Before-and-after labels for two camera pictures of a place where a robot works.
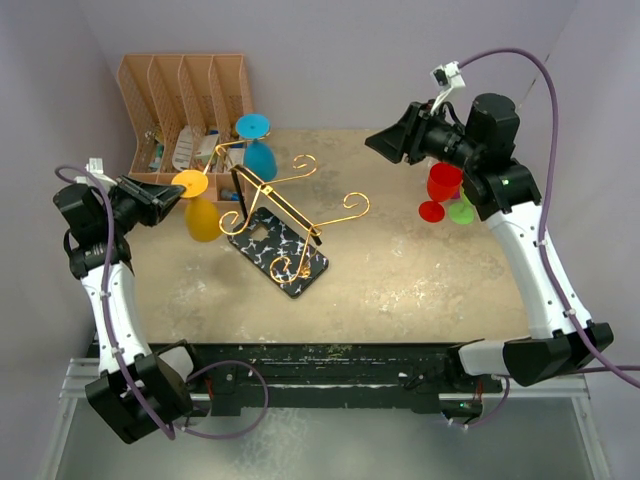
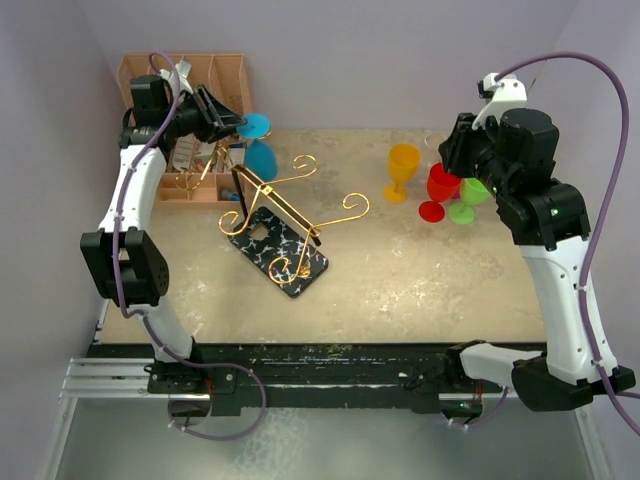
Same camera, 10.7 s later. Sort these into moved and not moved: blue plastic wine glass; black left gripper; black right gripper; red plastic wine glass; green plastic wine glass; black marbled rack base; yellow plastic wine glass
Moved: black right gripper; yellow plastic wine glass; black left gripper
Not moved: blue plastic wine glass; red plastic wine glass; black marbled rack base; green plastic wine glass
